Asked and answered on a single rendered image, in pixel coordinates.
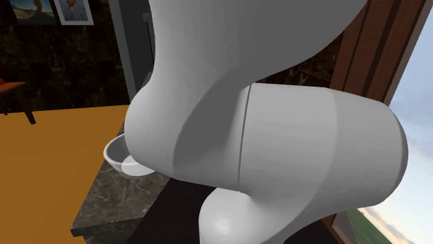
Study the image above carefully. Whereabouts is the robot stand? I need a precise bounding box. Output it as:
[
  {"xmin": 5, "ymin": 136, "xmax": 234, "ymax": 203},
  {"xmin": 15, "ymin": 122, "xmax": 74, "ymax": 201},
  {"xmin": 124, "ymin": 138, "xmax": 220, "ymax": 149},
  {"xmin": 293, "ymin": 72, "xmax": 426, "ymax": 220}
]
[{"xmin": 126, "ymin": 177, "xmax": 339, "ymax": 244}]

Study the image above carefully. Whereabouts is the grey door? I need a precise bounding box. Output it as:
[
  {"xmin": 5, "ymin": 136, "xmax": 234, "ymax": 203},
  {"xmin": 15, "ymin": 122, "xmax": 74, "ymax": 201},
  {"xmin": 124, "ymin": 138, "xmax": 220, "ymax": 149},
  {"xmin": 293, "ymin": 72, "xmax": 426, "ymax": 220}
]
[{"xmin": 108, "ymin": 0, "xmax": 157, "ymax": 103}]

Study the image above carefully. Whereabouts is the white framed portrait picture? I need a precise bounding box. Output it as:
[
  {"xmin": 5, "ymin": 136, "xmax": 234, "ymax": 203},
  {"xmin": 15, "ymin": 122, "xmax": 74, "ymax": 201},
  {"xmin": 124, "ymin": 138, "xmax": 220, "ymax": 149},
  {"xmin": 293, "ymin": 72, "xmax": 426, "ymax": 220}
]
[{"xmin": 53, "ymin": 0, "xmax": 95, "ymax": 26}]

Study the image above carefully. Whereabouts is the dark framed landscape picture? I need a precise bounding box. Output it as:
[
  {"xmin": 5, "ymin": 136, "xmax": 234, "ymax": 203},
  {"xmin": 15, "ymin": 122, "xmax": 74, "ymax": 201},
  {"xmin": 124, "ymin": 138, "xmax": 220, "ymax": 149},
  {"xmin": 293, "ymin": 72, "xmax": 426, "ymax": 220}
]
[{"xmin": 9, "ymin": 0, "xmax": 58, "ymax": 26}]

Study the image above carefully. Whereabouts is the wooden side table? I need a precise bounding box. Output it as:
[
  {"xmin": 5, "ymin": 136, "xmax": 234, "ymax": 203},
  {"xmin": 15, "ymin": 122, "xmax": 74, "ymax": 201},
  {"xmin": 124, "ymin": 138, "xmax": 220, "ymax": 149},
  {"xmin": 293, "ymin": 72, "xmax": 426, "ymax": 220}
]
[{"xmin": 0, "ymin": 78, "xmax": 37, "ymax": 125}]

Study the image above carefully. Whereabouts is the window with brown frame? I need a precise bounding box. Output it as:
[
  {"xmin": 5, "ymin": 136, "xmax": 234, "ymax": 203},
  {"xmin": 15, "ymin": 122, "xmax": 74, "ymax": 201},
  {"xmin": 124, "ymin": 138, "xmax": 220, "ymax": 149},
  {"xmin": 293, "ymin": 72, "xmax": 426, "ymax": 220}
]
[{"xmin": 321, "ymin": 0, "xmax": 433, "ymax": 244}]

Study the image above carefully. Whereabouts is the white bowl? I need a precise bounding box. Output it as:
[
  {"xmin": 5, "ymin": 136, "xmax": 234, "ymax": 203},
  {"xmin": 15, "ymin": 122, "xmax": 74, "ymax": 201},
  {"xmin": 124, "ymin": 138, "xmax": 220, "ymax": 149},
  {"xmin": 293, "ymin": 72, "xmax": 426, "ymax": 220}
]
[{"xmin": 103, "ymin": 133, "xmax": 157, "ymax": 180}]

